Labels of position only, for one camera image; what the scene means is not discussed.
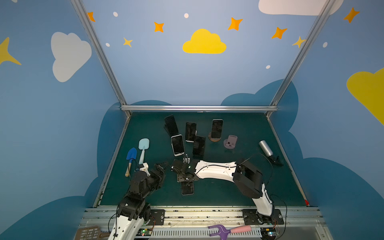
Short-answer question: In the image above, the purple phone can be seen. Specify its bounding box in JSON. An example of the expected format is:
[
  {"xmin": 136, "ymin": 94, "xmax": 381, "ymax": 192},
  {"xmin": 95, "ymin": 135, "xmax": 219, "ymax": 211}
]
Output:
[{"xmin": 181, "ymin": 181, "xmax": 195, "ymax": 196}]

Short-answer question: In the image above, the black phone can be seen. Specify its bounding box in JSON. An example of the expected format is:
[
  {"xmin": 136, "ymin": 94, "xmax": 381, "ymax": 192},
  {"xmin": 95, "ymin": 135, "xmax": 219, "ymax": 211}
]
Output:
[
  {"xmin": 164, "ymin": 114, "xmax": 180, "ymax": 136},
  {"xmin": 193, "ymin": 136, "xmax": 206, "ymax": 158},
  {"xmin": 185, "ymin": 122, "xmax": 197, "ymax": 143}
]

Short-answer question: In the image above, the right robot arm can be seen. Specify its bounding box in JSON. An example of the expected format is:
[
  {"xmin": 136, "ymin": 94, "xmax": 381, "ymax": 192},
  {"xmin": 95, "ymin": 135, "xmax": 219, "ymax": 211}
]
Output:
[{"xmin": 171, "ymin": 160, "xmax": 285, "ymax": 225}]

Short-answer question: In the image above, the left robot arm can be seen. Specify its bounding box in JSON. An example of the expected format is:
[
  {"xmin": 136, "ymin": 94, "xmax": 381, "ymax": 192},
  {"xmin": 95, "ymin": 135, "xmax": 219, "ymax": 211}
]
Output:
[{"xmin": 109, "ymin": 162, "xmax": 169, "ymax": 240}]

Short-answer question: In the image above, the white framed phone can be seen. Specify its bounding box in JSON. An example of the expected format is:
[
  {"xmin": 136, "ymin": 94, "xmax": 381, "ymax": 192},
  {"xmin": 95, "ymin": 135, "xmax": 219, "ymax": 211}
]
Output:
[{"xmin": 171, "ymin": 134, "xmax": 185, "ymax": 157}]

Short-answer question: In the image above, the round wooden phone stand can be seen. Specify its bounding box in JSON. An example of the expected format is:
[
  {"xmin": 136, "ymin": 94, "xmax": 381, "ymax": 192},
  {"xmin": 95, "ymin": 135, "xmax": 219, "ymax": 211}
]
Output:
[{"xmin": 209, "ymin": 135, "xmax": 221, "ymax": 142}]

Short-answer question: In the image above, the black folding phone stand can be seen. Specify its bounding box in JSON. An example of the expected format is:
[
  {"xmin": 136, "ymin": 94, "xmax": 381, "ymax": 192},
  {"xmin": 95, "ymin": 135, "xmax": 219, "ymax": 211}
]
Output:
[{"xmin": 163, "ymin": 118, "xmax": 181, "ymax": 137}]

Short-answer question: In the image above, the purple round phone stand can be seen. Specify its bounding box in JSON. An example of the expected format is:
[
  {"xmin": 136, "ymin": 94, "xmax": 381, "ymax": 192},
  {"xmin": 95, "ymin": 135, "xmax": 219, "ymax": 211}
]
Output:
[{"xmin": 224, "ymin": 135, "xmax": 238, "ymax": 150}]

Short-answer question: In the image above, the phone on wooden stand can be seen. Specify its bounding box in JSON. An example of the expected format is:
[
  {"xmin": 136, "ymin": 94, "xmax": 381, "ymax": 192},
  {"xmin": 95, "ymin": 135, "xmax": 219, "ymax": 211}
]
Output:
[{"xmin": 211, "ymin": 119, "xmax": 224, "ymax": 139}]

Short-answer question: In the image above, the light blue toy shovel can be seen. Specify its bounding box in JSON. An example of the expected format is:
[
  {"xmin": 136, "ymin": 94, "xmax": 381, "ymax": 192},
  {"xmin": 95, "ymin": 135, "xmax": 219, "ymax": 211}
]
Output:
[{"xmin": 139, "ymin": 138, "xmax": 150, "ymax": 165}]

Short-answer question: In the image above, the purple pink toy fork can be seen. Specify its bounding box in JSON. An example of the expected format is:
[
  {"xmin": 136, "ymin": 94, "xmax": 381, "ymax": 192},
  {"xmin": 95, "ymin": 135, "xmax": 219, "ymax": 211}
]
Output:
[{"xmin": 208, "ymin": 225, "xmax": 252, "ymax": 240}]

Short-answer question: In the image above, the silver screwdriver tool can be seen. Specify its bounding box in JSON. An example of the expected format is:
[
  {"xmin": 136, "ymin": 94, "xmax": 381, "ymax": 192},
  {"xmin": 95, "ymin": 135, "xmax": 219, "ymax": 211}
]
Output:
[{"xmin": 259, "ymin": 140, "xmax": 284, "ymax": 167}]

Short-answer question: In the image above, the brown perforated toy spatula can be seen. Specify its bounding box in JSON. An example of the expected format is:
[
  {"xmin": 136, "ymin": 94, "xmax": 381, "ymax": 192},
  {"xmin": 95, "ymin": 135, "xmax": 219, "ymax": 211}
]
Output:
[{"xmin": 74, "ymin": 226, "xmax": 110, "ymax": 240}]

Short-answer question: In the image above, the aluminium frame rail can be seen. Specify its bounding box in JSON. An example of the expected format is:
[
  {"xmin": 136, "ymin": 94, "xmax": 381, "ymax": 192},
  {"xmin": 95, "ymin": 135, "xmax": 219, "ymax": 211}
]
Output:
[{"xmin": 121, "ymin": 105, "xmax": 278, "ymax": 112}]

